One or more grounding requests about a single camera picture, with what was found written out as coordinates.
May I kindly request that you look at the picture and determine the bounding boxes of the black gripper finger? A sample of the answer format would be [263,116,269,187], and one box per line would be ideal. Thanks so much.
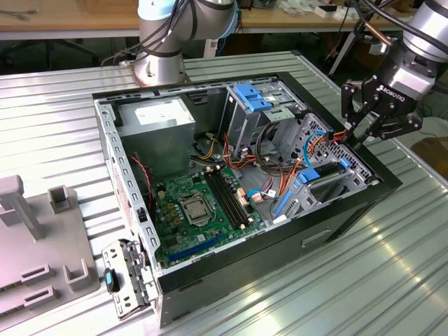
[341,80,372,151]
[365,111,424,141]

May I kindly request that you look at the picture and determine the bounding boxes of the orange yellow power wire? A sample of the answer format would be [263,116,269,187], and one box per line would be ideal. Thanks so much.
[279,127,351,200]

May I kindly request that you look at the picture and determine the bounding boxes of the hard disk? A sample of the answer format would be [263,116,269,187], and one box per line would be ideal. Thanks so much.
[272,157,351,221]

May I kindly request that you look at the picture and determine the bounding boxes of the metal disk bay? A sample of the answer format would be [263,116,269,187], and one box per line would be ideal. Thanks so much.
[269,112,383,227]

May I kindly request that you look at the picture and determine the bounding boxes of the brown wooden box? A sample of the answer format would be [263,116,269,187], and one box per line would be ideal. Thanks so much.
[411,138,448,172]

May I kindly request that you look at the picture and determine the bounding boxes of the black white slanted pole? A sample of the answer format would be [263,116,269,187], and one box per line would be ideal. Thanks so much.
[328,31,361,76]

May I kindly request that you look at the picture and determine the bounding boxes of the white small box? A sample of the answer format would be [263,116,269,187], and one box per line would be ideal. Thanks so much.
[332,7,361,21]
[314,3,337,18]

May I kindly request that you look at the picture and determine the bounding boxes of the metal drive cage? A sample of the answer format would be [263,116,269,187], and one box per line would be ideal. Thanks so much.
[223,82,305,155]

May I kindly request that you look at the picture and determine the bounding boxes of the black RAM slot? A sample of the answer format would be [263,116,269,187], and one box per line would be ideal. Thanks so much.
[204,169,246,231]
[213,166,253,227]

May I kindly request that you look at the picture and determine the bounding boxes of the CPU socket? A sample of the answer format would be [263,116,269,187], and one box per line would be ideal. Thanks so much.
[178,192,211,227]

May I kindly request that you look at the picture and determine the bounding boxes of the black open PC case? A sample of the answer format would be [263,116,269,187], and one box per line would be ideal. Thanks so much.
[91,71,403,329]

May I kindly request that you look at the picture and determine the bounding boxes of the grey power supply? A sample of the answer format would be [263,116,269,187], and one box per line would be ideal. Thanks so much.
[115,96,197,183]

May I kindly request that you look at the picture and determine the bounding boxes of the blue expansion slot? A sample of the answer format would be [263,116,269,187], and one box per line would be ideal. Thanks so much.
[167,232,225,263]

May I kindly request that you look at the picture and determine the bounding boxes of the green motherboard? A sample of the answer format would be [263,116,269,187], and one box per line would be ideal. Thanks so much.
[152,164,270,270]

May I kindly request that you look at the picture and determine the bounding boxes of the black blue latch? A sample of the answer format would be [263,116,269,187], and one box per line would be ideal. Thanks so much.
[104,267,120,293]

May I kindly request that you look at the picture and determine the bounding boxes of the wooden desk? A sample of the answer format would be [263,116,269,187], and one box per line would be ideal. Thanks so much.
[0,0,448,41]

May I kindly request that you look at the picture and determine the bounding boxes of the grey parts rack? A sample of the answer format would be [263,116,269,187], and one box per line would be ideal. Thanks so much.
[0,174,101,318]

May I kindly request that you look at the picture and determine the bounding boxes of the aluminium frame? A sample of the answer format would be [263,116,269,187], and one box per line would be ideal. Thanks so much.
[367,38,448,116]

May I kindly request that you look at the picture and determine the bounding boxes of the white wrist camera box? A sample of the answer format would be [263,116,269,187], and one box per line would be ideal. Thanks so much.
[386,61,438,102]

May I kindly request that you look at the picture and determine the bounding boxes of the blue SATA wire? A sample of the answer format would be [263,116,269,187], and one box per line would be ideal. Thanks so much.
[246,188,281,202]
[301,129,326,169]

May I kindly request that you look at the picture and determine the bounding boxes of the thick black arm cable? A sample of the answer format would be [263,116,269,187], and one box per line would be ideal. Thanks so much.
[351,0,426,45]

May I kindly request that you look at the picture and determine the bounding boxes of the black cable bundle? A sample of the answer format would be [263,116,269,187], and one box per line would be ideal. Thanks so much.
[254,120,281,165]

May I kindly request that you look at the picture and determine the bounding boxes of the orange yellow wire harness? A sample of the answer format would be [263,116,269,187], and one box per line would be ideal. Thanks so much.
[194,131,262,173]

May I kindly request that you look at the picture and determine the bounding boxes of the grey hanging cables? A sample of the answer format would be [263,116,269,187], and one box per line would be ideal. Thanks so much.
[100,0,199,68]

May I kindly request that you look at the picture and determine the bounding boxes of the red black twisted wire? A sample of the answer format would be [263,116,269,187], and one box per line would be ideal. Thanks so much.
[128,155,155,215]

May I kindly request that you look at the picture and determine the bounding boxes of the metal slot cover bracket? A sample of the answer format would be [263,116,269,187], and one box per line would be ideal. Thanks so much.
[101,237,158,321]

